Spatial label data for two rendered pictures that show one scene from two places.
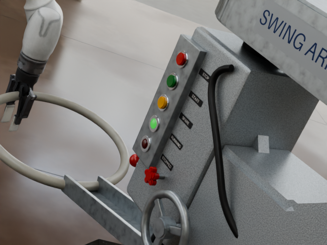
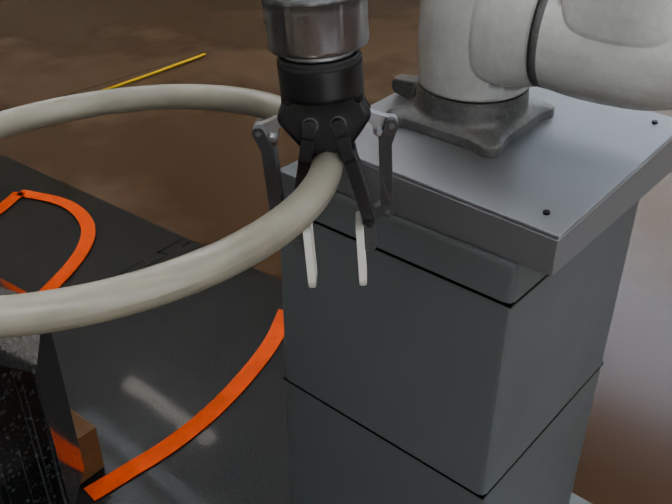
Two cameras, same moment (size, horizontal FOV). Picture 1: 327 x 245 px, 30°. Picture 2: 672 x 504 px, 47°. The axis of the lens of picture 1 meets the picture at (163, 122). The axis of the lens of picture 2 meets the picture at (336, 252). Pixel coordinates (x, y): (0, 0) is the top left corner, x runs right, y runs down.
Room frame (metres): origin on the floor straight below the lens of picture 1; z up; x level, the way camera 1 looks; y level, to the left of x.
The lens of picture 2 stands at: (2.40, 0.11, 1.29)
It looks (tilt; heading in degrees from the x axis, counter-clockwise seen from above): 32 degrees down; 147
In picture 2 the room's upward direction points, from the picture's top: straight up
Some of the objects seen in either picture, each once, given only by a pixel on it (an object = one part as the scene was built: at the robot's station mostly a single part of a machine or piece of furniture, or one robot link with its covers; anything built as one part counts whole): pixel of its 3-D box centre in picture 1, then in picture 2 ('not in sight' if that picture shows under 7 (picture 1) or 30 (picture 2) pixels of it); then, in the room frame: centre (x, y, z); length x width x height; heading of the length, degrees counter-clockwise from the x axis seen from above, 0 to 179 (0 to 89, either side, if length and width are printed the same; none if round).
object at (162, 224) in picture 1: (178, 227); not in sight; (1.04, -0.11, 1.24); 0.15 x 0.10 x 0.15; 40
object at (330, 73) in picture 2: (25, 80); (323, 101); (1.83, 0.47, 1.04); 0.08 x 0.07 x 0.09; 55
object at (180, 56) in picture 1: (181, 59); not in sight; (1.18, 0.02, 1.52); 0.03 x 0.01 x 0.03; 40
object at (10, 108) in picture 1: (8, 113); (361, 248); (1.86, 0.50, 0.89); 0.03 x 0.01 x 0.07; 145
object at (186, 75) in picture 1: (169, 103); not in sight; (1.19, 0.01, 1.41); 0.08 x 0.03 x 0.28; 40
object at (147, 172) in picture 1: (156, 175); not in sight; (1.12, -0.03, 1.28); 0.04 x 0.04 x 0.04; 40
